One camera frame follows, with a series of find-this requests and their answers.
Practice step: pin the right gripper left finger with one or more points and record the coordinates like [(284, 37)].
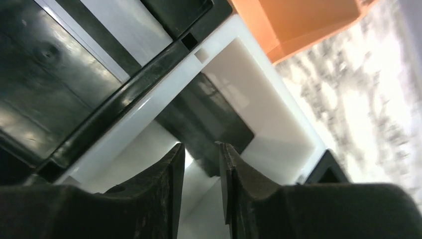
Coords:
[(146, 206)]

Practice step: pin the black VIP card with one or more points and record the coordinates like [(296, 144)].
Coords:
[(200, 117)]

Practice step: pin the left black tray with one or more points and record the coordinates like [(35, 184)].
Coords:
[(57, 100)]

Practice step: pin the black tray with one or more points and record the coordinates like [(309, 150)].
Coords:
[(327, 170), (57, 100)]

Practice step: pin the white middle tray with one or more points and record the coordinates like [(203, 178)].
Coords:
[(286, 147)]

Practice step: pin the white VIP card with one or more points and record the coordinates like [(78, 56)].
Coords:
[(122, 35)]

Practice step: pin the right black tray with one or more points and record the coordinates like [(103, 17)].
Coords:
[(327, 170)]

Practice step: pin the orange plastic file organizer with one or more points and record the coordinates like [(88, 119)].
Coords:
[(284, 28)]

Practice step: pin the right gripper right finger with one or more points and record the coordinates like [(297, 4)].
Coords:
[(255, 207)]

